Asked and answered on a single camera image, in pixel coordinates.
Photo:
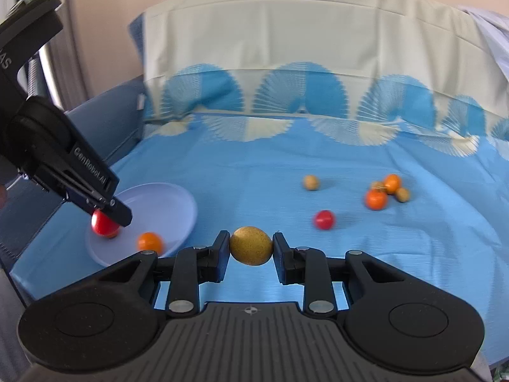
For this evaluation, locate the red cherry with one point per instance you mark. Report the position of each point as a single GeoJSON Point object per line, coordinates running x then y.
{"type": "Point", "coordinates": [324, 219]}
{"type": "Point", "coordinates": [104, 227]}

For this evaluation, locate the grey curtain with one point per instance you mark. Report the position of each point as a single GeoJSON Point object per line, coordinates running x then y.
{"type": "Point", "coordinates": [69, 67]}

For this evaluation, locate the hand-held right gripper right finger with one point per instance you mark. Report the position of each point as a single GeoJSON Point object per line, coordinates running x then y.
{"type": "Point", "coordinates": [280, 259]}

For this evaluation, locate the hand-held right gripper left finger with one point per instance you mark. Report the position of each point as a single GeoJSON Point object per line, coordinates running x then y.
{"type": "Point", "coordinates": [222, 255]}

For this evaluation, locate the pale lilac cloth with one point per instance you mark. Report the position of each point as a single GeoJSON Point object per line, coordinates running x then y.
{"type": "Point", "coordinates": [489, 36]}

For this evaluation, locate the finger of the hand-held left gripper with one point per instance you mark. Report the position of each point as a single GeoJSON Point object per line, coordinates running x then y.
{"type": "Point", "coordinates": [81, 202]}
{"type": "Point", "coordinates": [117, 211]}

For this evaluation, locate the small orange tangerine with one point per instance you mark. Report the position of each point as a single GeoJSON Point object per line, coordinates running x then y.
{"type": "Point", "coordinates": [150, 242]}
{"type": "Point", "coordinates": [393, 183]}
{"type": "Point", "coordinates": [376, 200]}

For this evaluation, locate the brown longan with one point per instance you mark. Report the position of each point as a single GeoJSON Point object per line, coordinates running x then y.
{"type": "Point", "coordinates": [377, 185]}
{"type": "Point", "coordinates": [403, 195]}
{"type": "Point", "coordinates": [311, 182]}
{"type": "Point", "coordinates": [251, 246]}

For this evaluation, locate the blue fan-print bedsheet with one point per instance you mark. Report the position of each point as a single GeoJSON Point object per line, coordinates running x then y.
{"type": "Point", "coordinates": [278, 147]}

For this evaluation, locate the blue fabric sofa armrest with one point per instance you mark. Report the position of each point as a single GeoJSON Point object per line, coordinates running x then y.
{"type": "Point", "coordinates": [111, 119]}

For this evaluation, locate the lavender plastic plate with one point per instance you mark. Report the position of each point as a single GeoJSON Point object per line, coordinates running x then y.
{"type": "Point", "coordinates": [159, 207]}

